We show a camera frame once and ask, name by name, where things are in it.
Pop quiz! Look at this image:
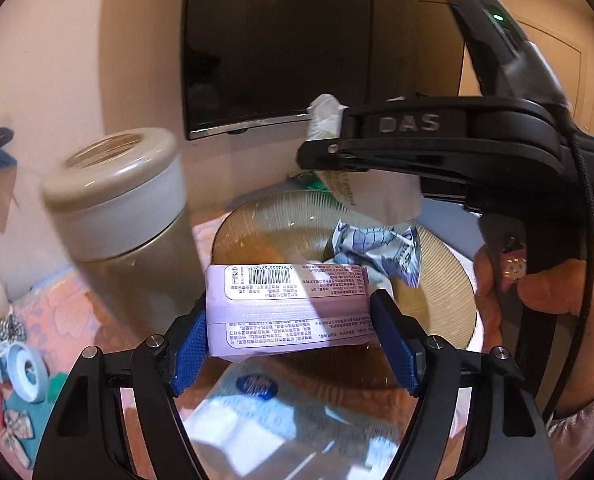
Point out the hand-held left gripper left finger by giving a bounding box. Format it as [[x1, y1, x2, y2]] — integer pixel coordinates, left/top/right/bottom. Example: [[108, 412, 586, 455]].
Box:
[[32, 292, 212, 480]]

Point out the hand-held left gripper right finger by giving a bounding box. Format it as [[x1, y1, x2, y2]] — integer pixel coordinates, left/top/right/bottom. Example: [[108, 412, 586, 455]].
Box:
[[369, 290, 560, 480]]

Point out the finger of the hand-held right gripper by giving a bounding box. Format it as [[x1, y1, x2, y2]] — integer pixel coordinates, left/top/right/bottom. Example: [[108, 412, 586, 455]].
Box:
[[297, 136, 565, 181]]

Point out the ribbed glass bowl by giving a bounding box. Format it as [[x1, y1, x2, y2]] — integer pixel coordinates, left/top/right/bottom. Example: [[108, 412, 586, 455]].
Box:
[[211, 191, 479, 391]]

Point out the blue and white packet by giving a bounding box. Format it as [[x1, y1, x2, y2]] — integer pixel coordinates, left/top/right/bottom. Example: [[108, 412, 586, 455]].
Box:
[[331, 221, 422, 290]]

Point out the purple tissue pack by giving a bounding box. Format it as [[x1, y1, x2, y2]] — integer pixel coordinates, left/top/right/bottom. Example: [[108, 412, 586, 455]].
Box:
[[204, 262, 375, 363]]

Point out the person's right forearm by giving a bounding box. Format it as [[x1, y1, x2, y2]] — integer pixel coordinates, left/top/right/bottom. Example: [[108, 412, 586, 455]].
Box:
[[547, 330, 594, 480]]

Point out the person's right hand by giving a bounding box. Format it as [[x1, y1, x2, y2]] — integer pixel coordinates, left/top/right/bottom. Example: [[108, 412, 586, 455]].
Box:
[[474, 247, 594, 357]]

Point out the green packet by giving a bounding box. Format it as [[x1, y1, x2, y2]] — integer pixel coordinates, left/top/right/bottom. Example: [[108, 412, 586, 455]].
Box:
[[286, 170, 338, 206]]

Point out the beige door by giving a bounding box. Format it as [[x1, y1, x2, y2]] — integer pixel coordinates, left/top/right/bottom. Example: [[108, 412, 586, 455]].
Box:
[[416, 0, 594, 131]]

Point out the white pack with blue logo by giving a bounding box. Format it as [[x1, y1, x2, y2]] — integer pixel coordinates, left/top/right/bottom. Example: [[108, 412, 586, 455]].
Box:
[[183, 360, 418, 480]]

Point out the pink printed blanket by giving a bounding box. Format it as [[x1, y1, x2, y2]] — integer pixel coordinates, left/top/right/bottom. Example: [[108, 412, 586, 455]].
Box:
[[0, 210, 482, 480]]

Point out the black television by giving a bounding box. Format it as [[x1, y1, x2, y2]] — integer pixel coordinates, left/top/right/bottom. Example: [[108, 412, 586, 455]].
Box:
[[181, 0, 378, 141]]

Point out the blue and white tape roll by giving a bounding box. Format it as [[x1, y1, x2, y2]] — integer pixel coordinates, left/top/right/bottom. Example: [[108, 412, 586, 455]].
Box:
[[6, 342, 48, 404]]

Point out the jar with beige lid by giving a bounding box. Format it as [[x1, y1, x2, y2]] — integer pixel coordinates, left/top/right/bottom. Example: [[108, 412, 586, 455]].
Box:
[[42, 127, 200, 341]]

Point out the checked scrunchie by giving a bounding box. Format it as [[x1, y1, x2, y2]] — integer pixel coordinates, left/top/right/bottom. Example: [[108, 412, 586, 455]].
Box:
[[0, 314, 28, 347]]

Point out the patterned bow hair clip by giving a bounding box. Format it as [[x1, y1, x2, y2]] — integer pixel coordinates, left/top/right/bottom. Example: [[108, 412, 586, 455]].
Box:
[[2, 409, 34, 470]]

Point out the black cable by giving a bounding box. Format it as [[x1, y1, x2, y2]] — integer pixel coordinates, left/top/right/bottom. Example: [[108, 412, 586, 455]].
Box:
[[539, 105, 594, 423]]

